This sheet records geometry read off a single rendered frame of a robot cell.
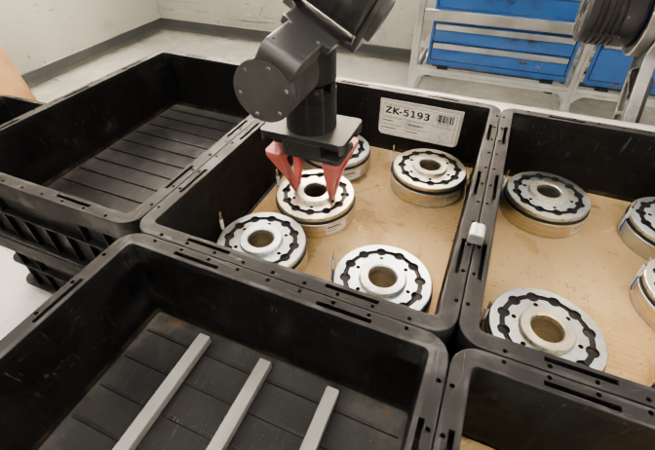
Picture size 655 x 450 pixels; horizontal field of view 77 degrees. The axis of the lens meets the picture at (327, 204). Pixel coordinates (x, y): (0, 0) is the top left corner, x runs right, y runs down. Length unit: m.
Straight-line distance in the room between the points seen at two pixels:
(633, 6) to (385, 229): 1.02
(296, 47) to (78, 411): 0.36
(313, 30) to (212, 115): 0.46
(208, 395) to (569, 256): 0.43
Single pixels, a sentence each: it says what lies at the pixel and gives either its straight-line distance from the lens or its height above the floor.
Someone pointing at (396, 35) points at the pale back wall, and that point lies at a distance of 3.42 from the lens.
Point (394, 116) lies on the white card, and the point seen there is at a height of 0.89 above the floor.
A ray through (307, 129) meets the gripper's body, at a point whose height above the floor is 0.97.
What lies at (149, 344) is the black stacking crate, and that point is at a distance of 0.46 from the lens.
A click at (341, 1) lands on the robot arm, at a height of 1.10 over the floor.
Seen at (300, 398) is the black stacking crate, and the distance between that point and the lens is 0.40.
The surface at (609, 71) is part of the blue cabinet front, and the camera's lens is 2.54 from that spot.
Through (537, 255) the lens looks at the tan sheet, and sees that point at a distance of 0.56.
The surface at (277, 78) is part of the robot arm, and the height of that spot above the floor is 1.06.
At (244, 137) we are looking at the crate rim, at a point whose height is 0.93.
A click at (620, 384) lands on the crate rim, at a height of 0.93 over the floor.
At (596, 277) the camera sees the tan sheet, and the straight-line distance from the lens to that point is 0.56.
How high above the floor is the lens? 1.19
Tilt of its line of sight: 40 degrees down
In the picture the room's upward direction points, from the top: straight up
